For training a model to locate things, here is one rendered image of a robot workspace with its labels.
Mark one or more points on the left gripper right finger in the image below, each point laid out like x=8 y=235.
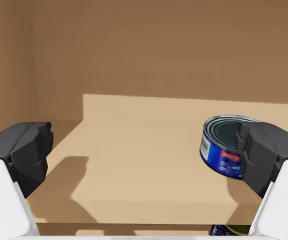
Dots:
x=266 y=155

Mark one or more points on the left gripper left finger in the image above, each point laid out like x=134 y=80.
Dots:
x=21 y=155

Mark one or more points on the pale wooden shelf unit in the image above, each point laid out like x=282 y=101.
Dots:
x=144 y=75

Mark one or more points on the blue flat can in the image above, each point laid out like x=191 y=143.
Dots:
x=215 y=152

